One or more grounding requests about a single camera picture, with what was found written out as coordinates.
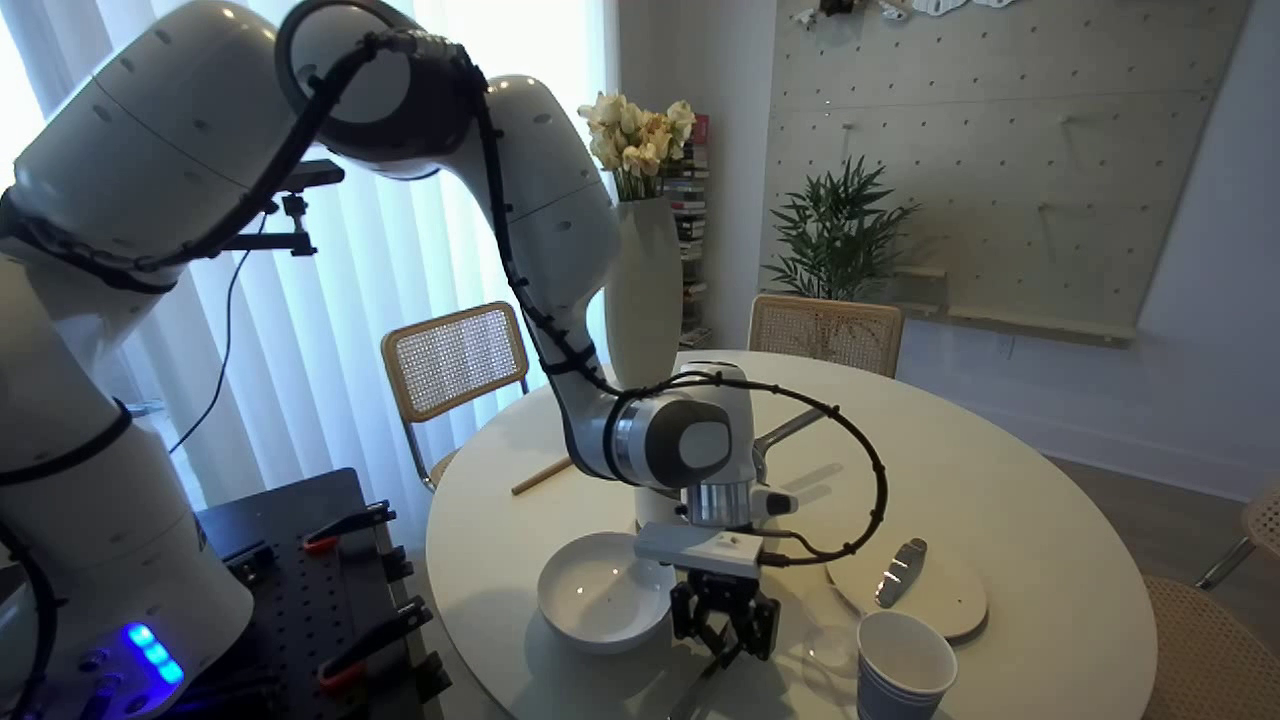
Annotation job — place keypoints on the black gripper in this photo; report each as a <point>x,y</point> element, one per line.
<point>726,600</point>

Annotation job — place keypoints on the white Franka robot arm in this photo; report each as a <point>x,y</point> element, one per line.
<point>162,203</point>

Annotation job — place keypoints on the clear round glass disc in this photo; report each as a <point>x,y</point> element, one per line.
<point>834,649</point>

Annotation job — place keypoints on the white ceramic bowl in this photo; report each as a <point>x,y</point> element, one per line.
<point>601,593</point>

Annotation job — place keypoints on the metal butter knife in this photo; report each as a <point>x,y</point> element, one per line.
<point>903,569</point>

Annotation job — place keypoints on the wicker back chair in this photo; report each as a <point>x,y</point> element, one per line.
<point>825,333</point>
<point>452,360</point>
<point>1207,655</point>

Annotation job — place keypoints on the tall ribbed white vase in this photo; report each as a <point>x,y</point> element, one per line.
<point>653,307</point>

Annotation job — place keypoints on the black clamp with orange grip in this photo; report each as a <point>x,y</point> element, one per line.
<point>346,529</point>
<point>375,642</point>

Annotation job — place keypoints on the wooden planter box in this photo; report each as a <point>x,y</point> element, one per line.
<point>920,288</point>

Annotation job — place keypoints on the green potted plant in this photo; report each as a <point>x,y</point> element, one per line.
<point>836,227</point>

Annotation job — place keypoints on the cream flower bouquet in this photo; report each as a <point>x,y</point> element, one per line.
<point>640,143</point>

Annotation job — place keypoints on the white sheer curtain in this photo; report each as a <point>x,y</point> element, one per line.
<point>362,281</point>

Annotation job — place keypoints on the beige wall pegboard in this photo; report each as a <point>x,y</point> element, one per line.
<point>1012,144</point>

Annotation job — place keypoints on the black camera on stand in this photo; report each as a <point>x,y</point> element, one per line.
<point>285,243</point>

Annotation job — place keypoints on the white wall ornaments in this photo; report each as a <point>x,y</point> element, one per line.
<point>907,11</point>

